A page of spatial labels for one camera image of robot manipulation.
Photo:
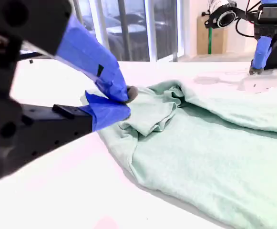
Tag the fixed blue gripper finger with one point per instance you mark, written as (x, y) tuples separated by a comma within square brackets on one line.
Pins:
[(261, 52), (105, 114)]

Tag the pale green T-shirt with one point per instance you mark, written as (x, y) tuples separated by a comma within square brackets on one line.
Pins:
[(200, 155)]

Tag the brown cardboard box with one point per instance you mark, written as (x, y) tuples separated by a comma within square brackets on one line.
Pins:
[(218, 43)]

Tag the green pole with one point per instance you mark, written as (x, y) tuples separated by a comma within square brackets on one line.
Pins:
[(209, 40)]

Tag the camera black stalk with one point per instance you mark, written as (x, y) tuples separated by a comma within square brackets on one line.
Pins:
[(244, 14)]

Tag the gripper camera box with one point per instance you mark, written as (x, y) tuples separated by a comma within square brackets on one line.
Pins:
[(224, 14)]

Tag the glass window wall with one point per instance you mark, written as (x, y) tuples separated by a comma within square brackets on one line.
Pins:
[(128, 23)]

